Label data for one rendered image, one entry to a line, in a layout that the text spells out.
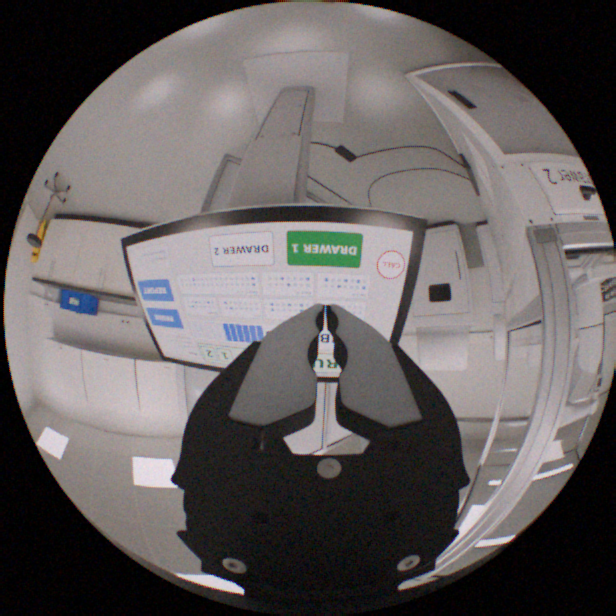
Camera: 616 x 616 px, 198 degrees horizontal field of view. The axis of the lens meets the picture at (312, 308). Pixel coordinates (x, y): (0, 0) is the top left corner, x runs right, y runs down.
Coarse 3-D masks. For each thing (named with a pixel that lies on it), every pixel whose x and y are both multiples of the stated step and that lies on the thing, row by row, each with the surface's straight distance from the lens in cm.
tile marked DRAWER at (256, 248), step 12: (216, 240) 29; (228, 240) 28; (240, 240) 27; (252, 240) 27; (264, 240) 26; (216, 252) 29; (228, 252) 29; (240, 252) 28; (252, 252) 27; (264, 252) 27; (216, 264) 30; (228, 264) 29; (240, 264) 28; (252, 264) 28; (264, 264) 27
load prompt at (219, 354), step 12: (204, 348) 42; (216, 348) 40; (228, 348) 38; (240, 348) 37; (204, 360) 44; (216, 360) 43; (228, 360) 41; (324, 360) 36; (324, 372) 38; (336, 372) 38
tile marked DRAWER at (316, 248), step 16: (288, 240) 26; (304, 240) 26; (320, 240) 26; (336, 240) 26; (352, 240) 26; (288, 256) 26; (304, 256) 26; (320, 256) 26; (336, 256) 26; (352, 256) 26
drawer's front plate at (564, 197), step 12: (540, 168) 49; (552, 168) 51; (564, 168) 54; (576, 168) 59; (540, 180) 46; (552, 180) 48; (576, 180) 54; (552, 192) 45; (564, 192) 48; (576, 192) 51; (552, 204) 44; (564, 204) 45; (576, 204) 48; (588, 204) 52; (600, 204) 57
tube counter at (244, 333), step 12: (192, 324) 39; (204, 324) 37; (216, 324) 36; (228, 324) 35; (240, 324) 34; (252, 324) 33; (264, 324) 32; (204, 336) 39; (216, 336) 38; (228, 336) 36; (240, 336) 35; (252, 336) 34
